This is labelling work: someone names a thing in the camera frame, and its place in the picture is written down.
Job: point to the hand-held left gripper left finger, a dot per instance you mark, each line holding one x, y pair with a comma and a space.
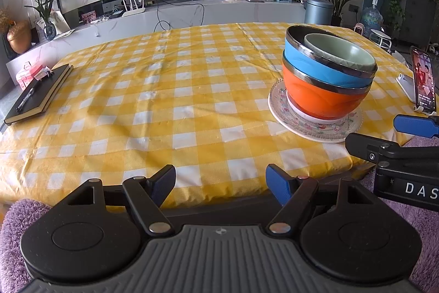
164, 182

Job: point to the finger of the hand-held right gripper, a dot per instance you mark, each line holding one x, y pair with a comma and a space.
411, 124
363, 143

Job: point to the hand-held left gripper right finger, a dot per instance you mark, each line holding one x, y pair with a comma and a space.
277, 184

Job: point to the white fruit print plate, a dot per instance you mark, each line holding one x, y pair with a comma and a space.
322, 139

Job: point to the small white sticker plate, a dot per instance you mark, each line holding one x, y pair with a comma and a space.
308, 117

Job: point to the orange steel bowl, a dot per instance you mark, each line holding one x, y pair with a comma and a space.
319, 97

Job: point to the green ceramic bowl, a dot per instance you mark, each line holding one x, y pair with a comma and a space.
343, 54

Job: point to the blue steel bowl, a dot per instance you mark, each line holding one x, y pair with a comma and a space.
308, 61

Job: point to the white phone stand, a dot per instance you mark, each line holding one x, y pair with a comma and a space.
406, 85

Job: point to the smartphone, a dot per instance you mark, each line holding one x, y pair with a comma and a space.
423, 78

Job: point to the purple fluffy rug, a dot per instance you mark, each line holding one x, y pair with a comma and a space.
422, 245

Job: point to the yellow checked tablecloth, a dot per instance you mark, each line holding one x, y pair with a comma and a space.
171, 90

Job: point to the white round stool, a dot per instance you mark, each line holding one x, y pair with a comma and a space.
380, 37

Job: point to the small pink stool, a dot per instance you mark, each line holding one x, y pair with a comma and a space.
359, 28

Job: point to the dark cabinet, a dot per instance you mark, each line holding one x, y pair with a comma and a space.
420, 15

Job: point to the blue water bottle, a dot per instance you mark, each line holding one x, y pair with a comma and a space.
372, 20

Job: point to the grey trash can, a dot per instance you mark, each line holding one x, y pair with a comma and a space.
318, 13

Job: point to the black notebook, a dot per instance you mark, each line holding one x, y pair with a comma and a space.
48, 90

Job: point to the black pen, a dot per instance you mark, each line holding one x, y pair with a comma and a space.
25, 100

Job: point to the white router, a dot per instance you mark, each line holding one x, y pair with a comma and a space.
134, 11

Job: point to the white television cabinet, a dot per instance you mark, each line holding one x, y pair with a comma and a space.
205, 13

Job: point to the pink box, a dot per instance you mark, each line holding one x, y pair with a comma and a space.
25, 73

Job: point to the white card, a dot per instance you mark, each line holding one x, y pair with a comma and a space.
61, 23

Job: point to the green plant in glass vase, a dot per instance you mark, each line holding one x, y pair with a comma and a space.
49, 30

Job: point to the copper vase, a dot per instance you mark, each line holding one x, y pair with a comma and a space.
19, 39

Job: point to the dried flowers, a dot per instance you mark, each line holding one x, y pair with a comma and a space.
5, 20

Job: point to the pink photo frame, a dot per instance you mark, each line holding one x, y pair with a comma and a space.
89, 17

